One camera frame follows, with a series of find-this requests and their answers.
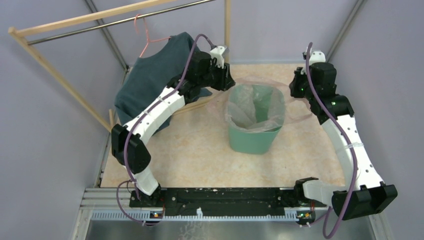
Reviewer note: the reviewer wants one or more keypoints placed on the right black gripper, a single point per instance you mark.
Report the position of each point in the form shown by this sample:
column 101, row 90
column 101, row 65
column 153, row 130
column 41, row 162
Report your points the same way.
column 294, row 92

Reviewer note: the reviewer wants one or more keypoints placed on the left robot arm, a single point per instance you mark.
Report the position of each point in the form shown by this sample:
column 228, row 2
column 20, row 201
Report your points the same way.
column 128, row 141

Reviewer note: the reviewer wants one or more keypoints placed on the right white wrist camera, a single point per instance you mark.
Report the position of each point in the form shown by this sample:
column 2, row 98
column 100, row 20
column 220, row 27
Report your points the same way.
column 316, row 56

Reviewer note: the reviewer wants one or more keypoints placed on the metal hanging rod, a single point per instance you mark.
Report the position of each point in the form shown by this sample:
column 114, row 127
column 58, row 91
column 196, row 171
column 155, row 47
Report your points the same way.
column 118, row 22

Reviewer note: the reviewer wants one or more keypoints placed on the aluminium frame post right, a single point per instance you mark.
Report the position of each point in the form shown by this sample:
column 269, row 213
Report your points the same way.
column 356, row 9

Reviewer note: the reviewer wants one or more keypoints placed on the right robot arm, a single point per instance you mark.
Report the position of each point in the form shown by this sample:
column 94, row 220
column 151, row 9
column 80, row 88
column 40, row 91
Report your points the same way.
column 370, row 195

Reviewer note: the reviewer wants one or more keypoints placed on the pink plastic trash bag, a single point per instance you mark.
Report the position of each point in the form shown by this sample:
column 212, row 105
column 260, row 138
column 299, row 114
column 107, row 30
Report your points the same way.
column 297, row 109

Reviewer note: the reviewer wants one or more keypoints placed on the green plastic trash bin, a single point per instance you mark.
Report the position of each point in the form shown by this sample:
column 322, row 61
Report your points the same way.
column 253, row 139

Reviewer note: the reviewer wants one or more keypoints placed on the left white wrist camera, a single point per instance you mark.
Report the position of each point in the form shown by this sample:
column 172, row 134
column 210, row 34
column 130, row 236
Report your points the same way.
column 219, row 52

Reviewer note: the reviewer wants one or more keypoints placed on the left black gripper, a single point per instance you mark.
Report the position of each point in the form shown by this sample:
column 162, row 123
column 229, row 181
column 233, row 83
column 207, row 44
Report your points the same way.
column 225, row 80

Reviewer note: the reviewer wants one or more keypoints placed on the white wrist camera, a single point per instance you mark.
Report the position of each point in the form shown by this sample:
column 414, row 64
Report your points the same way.
column 316, row 56
column 219, row 52

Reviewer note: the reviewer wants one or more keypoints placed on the white toothed cable rail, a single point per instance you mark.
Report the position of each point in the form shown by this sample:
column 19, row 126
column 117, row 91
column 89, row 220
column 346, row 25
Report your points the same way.
column 157, row 216

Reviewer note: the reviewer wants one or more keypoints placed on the aluminium frame post left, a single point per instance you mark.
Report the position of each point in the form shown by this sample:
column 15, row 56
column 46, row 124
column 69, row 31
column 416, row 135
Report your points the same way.
column 90, row 4

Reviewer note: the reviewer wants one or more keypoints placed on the dark teal t-shirt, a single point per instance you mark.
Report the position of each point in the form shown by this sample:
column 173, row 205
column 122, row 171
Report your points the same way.
column 150, row 75

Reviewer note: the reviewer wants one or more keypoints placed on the pink clothes hanger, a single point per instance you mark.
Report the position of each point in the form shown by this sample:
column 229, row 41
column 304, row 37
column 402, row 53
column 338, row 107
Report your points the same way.
column 147, row 34

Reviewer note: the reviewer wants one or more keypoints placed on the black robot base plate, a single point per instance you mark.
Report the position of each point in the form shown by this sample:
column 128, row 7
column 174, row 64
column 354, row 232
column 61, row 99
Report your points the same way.
column 221, row 202

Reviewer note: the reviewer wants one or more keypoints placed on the aluminium frame post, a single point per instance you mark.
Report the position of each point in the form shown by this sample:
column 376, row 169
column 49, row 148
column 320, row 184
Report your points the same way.
column 356, row 9
column 90, row 4

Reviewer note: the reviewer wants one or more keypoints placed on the wooden clothes rack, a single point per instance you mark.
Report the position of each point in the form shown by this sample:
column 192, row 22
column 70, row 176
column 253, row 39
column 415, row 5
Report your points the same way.
column 32, row 102

